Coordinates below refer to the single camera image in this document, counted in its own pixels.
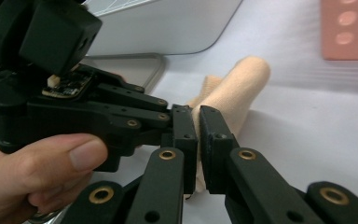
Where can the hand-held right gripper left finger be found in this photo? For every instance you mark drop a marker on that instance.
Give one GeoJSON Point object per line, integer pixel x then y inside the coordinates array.
{"type": "Point", "coordinates": [174, 161]}

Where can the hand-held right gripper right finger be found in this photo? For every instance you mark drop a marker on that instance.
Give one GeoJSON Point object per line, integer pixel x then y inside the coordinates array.
{"type": "Point", "coordinates": [227, 155]}

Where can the grey transparent box lid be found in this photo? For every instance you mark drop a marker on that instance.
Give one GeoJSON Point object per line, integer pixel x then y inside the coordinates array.
{"type": "Point", "coordinates": [136, 70]}

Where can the light beige sock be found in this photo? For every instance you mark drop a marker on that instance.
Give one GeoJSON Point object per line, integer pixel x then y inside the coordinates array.
{"type": "Point", "coordinates": [242, 87]}
{"type": "Point", "coordinates": [206, 85]}

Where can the white divided storage box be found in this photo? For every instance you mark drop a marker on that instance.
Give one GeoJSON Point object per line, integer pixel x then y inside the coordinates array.
{"type": "Point", "coordinates": [167, 28]}

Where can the pink perforated plastic basket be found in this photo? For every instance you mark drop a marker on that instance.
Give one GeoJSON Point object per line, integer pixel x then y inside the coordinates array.
{"type": "Point", "coordinates": [348, 31]}

